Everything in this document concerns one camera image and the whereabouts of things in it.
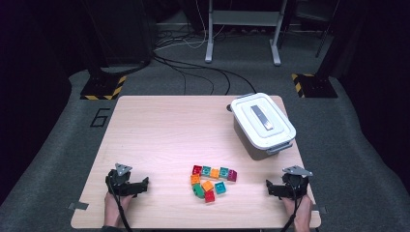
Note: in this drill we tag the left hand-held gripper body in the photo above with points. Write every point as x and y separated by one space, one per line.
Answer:
119 185

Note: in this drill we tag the dark round table disc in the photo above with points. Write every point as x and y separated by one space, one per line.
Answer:
228 108

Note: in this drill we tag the grey metal desk frame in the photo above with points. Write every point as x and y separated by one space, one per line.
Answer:
209 38

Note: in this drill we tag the green toy block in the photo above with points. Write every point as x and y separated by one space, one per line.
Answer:
198 190

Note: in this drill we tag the grey tape strip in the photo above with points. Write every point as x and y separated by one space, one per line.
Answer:
79 205
319 209

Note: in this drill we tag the white container lid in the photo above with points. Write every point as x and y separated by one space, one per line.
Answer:
248 112

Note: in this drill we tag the person's right hand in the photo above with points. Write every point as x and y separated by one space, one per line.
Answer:
303 212

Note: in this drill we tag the red toy block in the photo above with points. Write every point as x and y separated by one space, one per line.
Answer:
209 196
197 169

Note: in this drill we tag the person's left hand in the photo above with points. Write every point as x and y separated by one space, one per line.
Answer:
112 209

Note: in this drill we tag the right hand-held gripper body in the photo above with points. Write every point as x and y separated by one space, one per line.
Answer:
295 188

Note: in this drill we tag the large black case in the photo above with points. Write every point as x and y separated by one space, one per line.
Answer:
122 32

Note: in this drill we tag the teal toy block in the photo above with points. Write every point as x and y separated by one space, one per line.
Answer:
206 170
220 187
223 172

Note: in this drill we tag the dark curtain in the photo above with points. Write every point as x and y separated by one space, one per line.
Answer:
380 80
32 80

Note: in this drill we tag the magenta toy block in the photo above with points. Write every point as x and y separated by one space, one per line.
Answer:
232 175

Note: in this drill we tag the brown translucent plastic container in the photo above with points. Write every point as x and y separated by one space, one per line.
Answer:
248 145

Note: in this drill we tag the orange toy block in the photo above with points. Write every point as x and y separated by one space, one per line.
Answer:
207 185
195 179
214 173

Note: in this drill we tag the black stand base striped edge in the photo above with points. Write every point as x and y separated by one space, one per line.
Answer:
314 85
101 86

